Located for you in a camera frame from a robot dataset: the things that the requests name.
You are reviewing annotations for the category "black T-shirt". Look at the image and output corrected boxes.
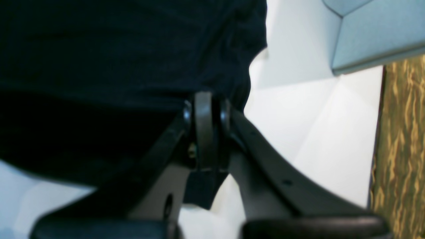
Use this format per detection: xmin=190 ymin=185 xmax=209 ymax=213
xmin=0 ymin=0 xmax=267 ymax=186

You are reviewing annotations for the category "grey panel at table corner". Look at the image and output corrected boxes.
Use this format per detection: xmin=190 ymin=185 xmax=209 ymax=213
xmin=323 ymin=0 xmax=425 ymax=75

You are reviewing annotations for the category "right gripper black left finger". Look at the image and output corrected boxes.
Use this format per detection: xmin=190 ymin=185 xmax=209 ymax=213
xmin=30 ymin=101 xmax=193 ymax=239

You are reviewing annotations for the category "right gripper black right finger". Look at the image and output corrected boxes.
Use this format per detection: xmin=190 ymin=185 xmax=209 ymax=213
xmin=220 ymin=100 xmax=392 ymax=239

